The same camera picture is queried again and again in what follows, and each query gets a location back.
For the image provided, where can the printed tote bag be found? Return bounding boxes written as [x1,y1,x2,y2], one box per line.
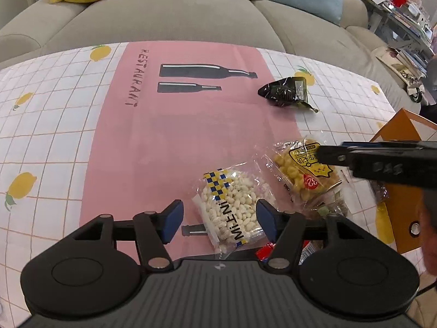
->
[371,46,428,105]

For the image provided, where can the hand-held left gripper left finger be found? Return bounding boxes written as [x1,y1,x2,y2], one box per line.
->
[72,199,185,270]

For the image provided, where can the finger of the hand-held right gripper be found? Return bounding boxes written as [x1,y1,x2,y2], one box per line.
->
[317,144,358,170]
[341,139,437,151]

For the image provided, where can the red snack packet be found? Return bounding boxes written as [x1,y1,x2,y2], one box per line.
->
[255,242,277,262]

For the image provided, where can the yellow clear packet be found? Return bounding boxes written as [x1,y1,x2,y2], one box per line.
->
[375,204,397,244]

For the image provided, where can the black snack packet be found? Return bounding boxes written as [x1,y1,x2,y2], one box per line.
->
[258,77,320,113]

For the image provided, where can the orange cardboard box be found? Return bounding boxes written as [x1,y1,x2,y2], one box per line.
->
[369,107,437,254]

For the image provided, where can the white desk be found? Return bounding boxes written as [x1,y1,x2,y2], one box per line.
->
[355,0,437,58]

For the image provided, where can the checkered white puffs packet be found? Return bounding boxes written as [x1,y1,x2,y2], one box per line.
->
[192,167,270,257]

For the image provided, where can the lemon print checked tablecloth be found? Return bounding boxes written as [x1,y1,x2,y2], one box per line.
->
[0,41,437,328]

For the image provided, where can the pile of books and papers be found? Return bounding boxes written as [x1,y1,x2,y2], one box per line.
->
[355,0,437,46]

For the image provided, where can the yellow bean snack packet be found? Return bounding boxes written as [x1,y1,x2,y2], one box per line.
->
[264,137,344,212]

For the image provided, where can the person's right hand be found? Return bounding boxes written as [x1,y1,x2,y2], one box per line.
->
[419,189,437,276]

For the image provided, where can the stack of books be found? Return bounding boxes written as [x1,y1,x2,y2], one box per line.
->
[396,46,430,76]

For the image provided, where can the beige sofa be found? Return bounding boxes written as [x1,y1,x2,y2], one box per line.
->
[0,0,421,113]

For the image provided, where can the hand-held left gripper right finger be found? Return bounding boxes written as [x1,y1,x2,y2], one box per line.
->
[255,199,363,270]

